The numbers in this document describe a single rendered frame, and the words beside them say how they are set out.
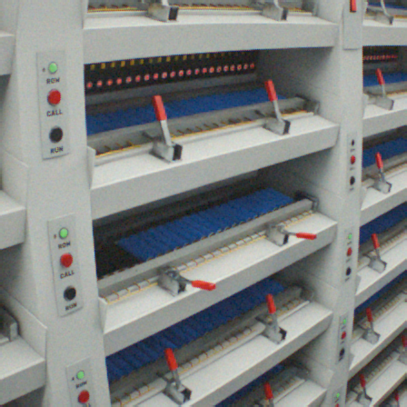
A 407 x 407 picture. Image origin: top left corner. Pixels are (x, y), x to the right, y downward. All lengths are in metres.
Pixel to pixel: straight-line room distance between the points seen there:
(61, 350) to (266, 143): 0.47
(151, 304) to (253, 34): 0.43
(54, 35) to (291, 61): 0.66
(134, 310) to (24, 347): 0.18
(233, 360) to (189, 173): 0.39
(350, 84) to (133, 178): 0.58
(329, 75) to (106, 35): 0.57
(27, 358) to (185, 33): 0.47
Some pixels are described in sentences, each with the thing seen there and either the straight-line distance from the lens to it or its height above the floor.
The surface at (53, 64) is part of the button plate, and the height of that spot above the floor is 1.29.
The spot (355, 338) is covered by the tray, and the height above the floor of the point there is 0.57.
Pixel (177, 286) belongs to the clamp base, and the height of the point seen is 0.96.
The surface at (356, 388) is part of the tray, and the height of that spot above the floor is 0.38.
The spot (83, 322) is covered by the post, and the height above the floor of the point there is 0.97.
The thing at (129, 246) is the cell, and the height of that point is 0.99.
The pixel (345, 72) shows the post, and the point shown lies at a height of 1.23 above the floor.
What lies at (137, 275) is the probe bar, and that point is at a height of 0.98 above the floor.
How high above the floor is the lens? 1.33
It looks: 16 degrees down
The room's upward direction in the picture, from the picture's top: 1 degrees counter-clockwise
